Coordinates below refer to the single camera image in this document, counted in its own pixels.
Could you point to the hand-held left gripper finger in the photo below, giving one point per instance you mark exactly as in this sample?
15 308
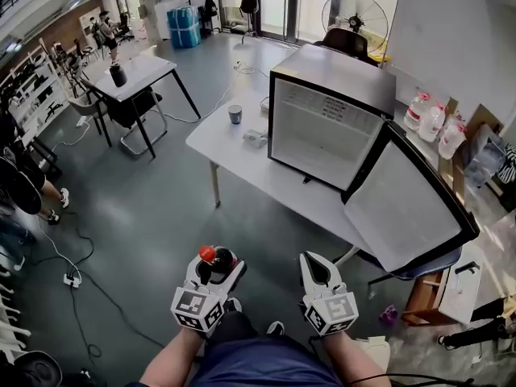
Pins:
234 280
192 268

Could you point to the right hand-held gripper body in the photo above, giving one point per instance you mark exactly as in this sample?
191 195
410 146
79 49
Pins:
334 309

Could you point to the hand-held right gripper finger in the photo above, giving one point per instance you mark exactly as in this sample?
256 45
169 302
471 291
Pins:
305 276
334 278

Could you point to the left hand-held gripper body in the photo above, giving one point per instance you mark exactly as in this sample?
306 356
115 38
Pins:
197 306

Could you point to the dark bottle with red cap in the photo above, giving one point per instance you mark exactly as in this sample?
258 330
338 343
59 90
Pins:
223 258

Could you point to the black mini fridge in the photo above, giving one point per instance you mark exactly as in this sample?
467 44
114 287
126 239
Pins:
330 71

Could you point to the person's right forearm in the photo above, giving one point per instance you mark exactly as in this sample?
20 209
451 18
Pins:
350 357

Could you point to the person's left forearm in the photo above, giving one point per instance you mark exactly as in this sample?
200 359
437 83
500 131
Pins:
173 357

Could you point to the person's left shoe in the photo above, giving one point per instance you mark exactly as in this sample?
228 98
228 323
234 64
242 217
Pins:
233 305

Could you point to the person's shoe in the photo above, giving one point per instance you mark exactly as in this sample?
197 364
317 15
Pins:
275 328
233 305

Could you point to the person's black trousers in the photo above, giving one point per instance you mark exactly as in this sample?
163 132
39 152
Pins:
234 325

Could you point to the purple object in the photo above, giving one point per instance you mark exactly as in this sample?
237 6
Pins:
388 314

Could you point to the cream bag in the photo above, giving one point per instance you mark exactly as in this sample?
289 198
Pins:
373 353

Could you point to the person's right shoe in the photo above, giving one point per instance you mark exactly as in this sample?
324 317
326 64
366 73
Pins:
275 328

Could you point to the person's navy shirt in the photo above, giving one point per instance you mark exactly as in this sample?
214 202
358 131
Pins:
262 365

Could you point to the blue upholstered chair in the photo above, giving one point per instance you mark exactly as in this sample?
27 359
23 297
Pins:
427 268

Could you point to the white power strip black plugs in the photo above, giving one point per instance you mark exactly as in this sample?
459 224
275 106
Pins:
72 279

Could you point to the small white side table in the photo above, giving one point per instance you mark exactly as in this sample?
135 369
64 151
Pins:
459 296

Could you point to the small white box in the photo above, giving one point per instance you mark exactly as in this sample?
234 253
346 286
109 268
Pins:
254 137

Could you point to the wooden planks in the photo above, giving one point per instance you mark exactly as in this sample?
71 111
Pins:
447 171

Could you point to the blue paper cup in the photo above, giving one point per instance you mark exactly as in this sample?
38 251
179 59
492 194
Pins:
235 114

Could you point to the black cantilever chair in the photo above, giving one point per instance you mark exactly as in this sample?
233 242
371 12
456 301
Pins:
133 111

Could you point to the clear water jug red cap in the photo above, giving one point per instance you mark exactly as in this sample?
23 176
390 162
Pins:
450 141
431 123
414 113
452 118

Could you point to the clear plastic bag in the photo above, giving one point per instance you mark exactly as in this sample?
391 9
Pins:
483 159

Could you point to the grey chair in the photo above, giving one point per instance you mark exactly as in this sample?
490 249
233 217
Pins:
86 109

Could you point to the white table with black legs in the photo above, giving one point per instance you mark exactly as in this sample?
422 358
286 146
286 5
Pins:
137 75

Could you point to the dark water bottle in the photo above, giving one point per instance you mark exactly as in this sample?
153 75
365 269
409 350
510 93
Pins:
118 76

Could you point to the striped cloth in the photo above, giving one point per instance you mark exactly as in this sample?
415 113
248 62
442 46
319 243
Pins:
508 161

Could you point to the brown cardboard sheet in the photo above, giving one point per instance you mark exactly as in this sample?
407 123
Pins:
481 115

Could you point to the yellow box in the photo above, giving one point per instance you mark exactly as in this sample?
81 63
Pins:
379 58

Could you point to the white storage shelf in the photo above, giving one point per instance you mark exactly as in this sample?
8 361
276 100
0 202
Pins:
40 95

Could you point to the black office chair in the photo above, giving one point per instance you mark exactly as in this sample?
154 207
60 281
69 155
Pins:
346 40

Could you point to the blue wrapped bundle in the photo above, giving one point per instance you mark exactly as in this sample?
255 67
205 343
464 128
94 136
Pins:
184 26

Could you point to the large black standing fan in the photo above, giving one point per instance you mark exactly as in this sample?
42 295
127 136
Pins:
354 22

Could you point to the black backpack on rack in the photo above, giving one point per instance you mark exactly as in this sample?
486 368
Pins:
249 0

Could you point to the wooden stool frame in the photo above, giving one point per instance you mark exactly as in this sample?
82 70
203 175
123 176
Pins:
423 300

